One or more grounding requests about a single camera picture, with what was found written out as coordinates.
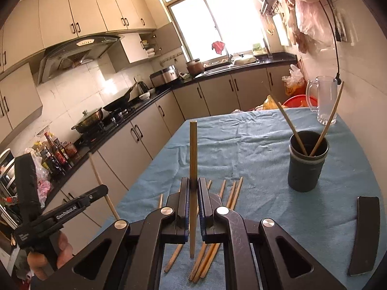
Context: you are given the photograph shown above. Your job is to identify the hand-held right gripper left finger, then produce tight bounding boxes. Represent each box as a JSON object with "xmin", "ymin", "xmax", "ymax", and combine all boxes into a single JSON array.
[{"xmin": 39, "ymin": 177, "xmax": 191, "ymax": 290}]

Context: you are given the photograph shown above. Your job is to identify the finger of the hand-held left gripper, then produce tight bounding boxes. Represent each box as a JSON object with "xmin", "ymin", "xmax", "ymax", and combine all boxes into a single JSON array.
[{"xmin": 65, "ymin": 184, "xmax": 109, "ymax": 210}]

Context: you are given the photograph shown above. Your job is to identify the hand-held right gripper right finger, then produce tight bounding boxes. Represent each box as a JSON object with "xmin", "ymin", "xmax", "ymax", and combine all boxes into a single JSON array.
[{"xmin": 198, "ymin": 178, "xmax": 348, "ymax": 290}]

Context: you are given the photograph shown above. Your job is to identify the dark grey utensil cup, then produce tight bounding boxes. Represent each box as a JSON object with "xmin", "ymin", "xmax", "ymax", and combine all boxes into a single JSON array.
[{"xmin": 287, "ymin": 130, "xmax": 330, "ymax": 193}]

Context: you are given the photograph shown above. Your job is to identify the person's left hand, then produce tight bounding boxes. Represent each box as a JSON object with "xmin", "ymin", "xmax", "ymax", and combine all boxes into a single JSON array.
[{"xmin": 27, "ymin": 232, "xmax": 75, "ymax": 281}]

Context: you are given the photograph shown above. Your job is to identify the group of sauce bottles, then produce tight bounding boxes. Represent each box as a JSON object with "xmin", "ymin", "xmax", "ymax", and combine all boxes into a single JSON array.
[{"xmin": 30, "ymin": 131, "xmax": 77, "ymax": 176}]

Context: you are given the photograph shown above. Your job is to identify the blue tablecloth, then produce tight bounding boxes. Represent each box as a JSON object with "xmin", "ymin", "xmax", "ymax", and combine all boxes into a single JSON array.
[{"xmin": 91, "ymin": 108, "xmax": 385, "ymax": 290}]

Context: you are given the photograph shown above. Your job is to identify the steel pot with glass lid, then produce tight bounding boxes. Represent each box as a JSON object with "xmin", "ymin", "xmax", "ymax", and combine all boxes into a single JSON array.
[{"xmin": 71, "ymin": 108, "xmax": 104, "ymax": 134}]

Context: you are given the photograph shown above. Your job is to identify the black gas stove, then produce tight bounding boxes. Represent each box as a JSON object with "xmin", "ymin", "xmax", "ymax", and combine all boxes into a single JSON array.
[{"xmin": 73, "ymin": 102, "xmax": 140, "ymax": 146}]

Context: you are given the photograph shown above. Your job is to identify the black wok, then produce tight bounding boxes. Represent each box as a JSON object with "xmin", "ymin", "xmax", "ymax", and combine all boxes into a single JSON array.
[{"xmin": 102, "ymin": 85, "xmax": 135, "ymax": 112}]

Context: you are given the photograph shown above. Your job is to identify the beige lower cabinets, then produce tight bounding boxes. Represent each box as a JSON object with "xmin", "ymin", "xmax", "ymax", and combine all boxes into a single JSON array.
[{"xmin": 45, "ymin": 65, "xmax": 298, "ymax": 236}]

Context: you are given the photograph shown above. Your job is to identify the beige cabinets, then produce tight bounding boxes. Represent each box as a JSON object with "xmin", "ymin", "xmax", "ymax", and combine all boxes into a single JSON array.
[
  {"xmin": 45, "ymin": 65, "xmax": 298, "ymax": 236},
  {"xmin": 0, "ymin": 0, "xmax": 182, "ymax": 133}
]

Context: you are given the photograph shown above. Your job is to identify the steel kettle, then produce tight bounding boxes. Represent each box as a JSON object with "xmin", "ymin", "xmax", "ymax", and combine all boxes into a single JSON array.
[{"xmin": 134, "ymin": 80, "xmax": 150, "ymax": 96}]

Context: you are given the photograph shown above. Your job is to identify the yellow plastic bag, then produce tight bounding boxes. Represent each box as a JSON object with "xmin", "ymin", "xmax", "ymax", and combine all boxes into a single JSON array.
[{"xmin": 262, "ymin": 94, "xmax": 284, "ymax": 111}]

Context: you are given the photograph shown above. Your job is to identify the silver rice cooker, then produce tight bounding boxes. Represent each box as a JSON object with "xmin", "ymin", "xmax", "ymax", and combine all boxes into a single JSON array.
[{"xmin": 150, "ymin": 64, "xmax": 179, "ymax": 88}]

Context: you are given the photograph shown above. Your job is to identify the brown clay pot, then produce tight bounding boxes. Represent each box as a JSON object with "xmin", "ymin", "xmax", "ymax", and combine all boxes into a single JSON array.
[{"xmin": 185, "ymin": 58, "xmax": 204, "ymax": 78}]

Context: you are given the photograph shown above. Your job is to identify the grey range hood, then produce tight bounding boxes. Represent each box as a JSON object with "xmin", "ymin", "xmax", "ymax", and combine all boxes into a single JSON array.
[{"xmin": 37, "ymin": 34, "xmax": 125, "ymax": 87}]

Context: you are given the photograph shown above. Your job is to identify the red plastic basin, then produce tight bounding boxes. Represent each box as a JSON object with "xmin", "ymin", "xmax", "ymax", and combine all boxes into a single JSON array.
[{"xmin": 282, "ymin": 94, "xmax": 318, "ymax": 109}]

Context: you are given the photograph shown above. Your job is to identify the pan with lid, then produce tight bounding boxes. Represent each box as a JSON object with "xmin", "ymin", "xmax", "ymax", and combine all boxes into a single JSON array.
[{"xmin": 231, "ymin": 53, "xmax": 259, "ymax": 66}]

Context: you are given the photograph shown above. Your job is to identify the white and orange plastic bag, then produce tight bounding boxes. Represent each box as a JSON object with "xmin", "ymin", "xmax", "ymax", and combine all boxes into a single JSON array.
[{"xmin": 282, "ymin": 64, "xmax": 306, "ymax": 96}]

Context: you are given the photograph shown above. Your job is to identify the open shelf with dishes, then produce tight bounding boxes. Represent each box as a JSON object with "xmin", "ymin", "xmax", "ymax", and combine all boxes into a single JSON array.
[{"xmin": 139, "ymin": 33, "xmax": 158, "ymax": 58}]

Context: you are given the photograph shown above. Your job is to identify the red cloth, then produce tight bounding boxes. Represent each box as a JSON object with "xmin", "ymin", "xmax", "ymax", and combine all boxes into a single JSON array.
[{"xmin": 211, "ymin": 40, "xmax": 226, "ymax": 56}]

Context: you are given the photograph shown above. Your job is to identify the clear glass mug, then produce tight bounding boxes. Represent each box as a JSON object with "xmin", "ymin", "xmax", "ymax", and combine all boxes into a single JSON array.
[{"xmin": 305, "ymin": 76, "xmax": 339, "ymax": 125}]

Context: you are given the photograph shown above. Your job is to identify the black flat case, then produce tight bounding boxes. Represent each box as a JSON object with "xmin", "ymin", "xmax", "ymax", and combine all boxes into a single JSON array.
[{"xmin": 347, "ymin": 195, "xmax": 380, "ymax": 276}]

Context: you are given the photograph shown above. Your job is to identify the beige upper cabinets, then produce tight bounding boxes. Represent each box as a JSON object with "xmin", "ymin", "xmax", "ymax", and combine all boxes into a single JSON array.
[{"xmin": 0, "ymin": 0, "xmax": 182, "ymax": 133}]

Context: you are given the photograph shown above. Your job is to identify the kitchen window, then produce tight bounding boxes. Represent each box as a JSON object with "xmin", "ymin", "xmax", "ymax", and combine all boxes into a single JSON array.
[{"xmin": 155, "ymin": 0, "xmax": 272, "ymax": 65}]

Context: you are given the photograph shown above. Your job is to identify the hanging plastic bags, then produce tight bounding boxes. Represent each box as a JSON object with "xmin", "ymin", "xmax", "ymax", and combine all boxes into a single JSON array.
[{"xmin": 270, "ymin": 0, "xmax": 337, "ymax": 52}]

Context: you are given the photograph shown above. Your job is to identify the black power cable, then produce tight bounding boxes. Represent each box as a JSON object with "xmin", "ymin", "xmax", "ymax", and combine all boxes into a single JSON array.
[{"xmin": 319, "ymin": 0, "xmax": 345, "ymax": 86}]

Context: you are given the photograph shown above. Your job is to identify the metal wall rack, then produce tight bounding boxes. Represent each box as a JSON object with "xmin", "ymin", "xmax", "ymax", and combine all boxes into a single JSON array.
[{"xmin": 260, "ymin": 0, "xmax": 291, "ymax": 16}]

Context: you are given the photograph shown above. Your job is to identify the white wall socket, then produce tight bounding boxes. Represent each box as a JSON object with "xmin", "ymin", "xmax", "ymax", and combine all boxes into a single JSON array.
[{"xmin": 334, "ymin": 11, "xmax": 358, "ymax": 46}]

